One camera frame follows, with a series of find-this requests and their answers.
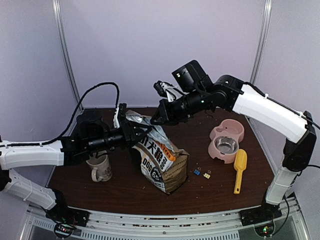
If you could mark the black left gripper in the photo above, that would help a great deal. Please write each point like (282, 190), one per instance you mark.
(129, 133)

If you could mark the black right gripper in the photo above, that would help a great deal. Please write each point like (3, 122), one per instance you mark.
(167, 116)

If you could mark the dog food bag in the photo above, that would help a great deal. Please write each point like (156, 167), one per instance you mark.
(158, 159)

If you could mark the blue binder clip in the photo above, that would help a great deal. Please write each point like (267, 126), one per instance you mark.
(197, 171)

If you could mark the yellow binder clip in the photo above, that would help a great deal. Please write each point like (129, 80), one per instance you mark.
(207, 174)

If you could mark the yellow plastic scoop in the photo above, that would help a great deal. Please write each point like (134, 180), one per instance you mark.
(240, 165)

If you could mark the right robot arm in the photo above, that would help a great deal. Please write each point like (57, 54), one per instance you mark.
(234, 95)

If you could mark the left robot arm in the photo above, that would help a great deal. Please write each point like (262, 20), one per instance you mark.
(92, 136)

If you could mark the pink double pet bowl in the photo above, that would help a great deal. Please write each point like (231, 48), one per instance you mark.
(228, 127)

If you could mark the cream ceramic mug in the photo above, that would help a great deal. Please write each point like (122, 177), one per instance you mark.
(100, 168)

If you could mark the steel bowl insert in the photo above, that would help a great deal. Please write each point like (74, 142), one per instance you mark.
(226, 145)

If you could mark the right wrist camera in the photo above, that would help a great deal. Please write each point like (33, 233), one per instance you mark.
(167, 90)

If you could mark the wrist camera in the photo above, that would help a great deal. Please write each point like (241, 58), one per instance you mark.
(119, 115)
(167, 90)

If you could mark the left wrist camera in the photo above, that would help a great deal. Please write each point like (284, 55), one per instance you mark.
(119, 115)

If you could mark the aluminium front rail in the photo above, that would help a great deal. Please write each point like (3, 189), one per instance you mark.
(223, 225)

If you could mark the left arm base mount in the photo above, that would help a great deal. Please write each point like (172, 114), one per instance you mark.
(67, 220)

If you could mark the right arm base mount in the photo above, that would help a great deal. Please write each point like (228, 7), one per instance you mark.
(262, 218)

